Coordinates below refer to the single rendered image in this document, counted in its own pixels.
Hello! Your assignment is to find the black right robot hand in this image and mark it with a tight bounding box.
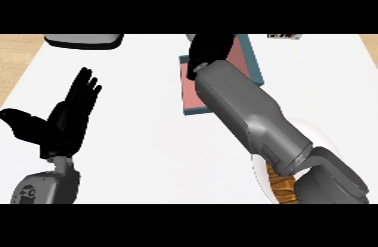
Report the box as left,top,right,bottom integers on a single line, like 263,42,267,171
186,33,236,81

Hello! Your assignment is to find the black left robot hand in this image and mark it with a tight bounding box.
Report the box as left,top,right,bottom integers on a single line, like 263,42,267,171
0,67,103,160

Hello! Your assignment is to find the pink box with teal rim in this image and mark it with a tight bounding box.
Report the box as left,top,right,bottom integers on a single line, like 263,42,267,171
177,33,266,116

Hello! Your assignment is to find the dark patterned object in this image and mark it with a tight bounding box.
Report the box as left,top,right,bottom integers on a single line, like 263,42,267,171
266,33,302,40

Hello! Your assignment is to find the white plate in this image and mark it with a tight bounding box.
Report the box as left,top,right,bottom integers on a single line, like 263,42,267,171
249,117,336,205

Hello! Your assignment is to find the grey rounded appliance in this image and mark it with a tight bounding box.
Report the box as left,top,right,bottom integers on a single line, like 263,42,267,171
43,33,125,51

